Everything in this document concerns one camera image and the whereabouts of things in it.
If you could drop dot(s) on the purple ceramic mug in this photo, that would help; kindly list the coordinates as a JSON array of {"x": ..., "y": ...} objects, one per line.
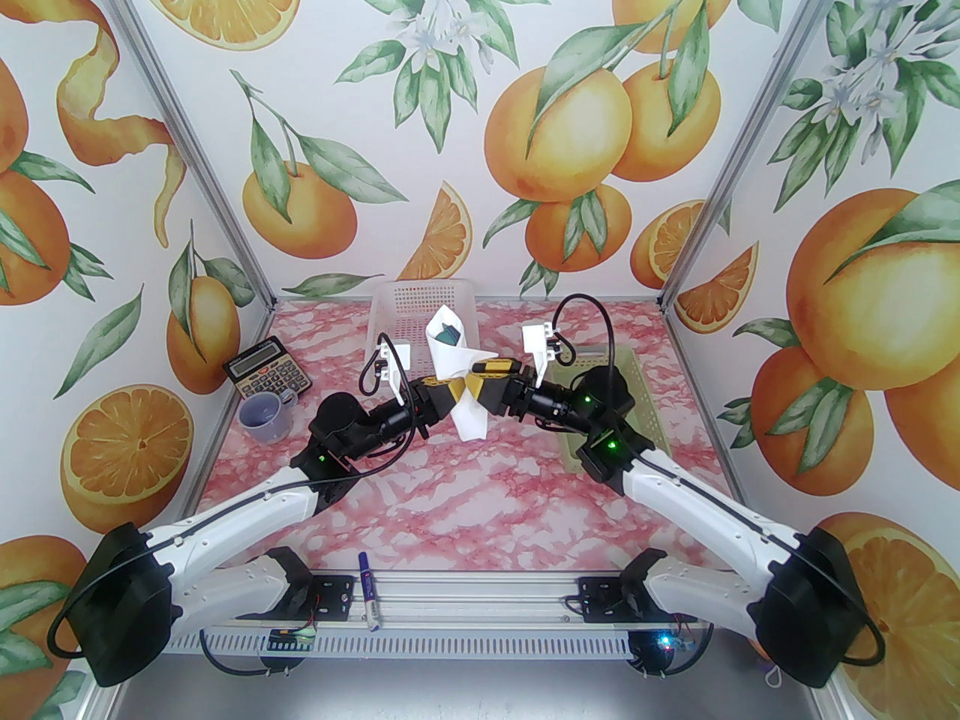
[{"x": 262, "y": 417}]

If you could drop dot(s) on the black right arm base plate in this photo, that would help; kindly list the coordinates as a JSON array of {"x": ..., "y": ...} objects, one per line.
[{"x": 600, "y": 598}]

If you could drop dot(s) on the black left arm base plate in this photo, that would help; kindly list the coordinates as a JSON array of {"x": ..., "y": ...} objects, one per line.
[{"x": 334, "y": 597}]

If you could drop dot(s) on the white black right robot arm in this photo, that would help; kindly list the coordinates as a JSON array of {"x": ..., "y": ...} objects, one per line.
[{"x": 697, "y": 499}]

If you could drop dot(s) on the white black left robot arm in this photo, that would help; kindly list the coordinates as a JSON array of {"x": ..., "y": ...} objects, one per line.
[{"x": 225, "y": 522}]

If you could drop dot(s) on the aluminium frame post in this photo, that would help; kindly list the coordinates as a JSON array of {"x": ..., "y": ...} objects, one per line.
[
  {"x": 754, "y": 128},
  {"x": 225, "y": 214}
]

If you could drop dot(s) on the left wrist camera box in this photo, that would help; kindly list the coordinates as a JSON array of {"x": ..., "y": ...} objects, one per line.
[{"x": 397, "y": 361}]

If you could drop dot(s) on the white perforated plastic basket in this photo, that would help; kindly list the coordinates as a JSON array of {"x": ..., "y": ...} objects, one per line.
[{"x": 409, "y": 304}]

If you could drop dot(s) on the pale green plastic basket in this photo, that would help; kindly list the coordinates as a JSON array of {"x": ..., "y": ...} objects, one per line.
[{"x": 649, "y": 402}]

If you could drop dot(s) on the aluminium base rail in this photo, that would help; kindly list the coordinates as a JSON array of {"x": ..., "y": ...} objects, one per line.
[{"x": 487, "y": 597}]

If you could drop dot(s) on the black gold desk calculator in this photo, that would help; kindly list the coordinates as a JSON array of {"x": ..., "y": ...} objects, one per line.
[{"x": 262, "y": 376}]

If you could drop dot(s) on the white paper napkin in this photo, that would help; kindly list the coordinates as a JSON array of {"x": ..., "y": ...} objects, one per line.
[{"x": 450, "y": 361}]

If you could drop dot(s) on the small circuit board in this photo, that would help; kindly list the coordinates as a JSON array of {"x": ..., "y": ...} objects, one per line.
[{"x": 292, "y": 638}]

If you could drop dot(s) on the dark green plastic spoon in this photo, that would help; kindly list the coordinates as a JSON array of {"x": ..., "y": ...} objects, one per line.
[{"x": 454, "y": 336}]

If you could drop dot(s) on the black electronics module with LED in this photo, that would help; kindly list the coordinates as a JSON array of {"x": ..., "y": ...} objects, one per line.
[{"x": 660, "y": 646}]

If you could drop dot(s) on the blue white marker pen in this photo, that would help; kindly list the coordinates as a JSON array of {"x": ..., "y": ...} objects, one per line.
[{"x": 367, "y": 589}]

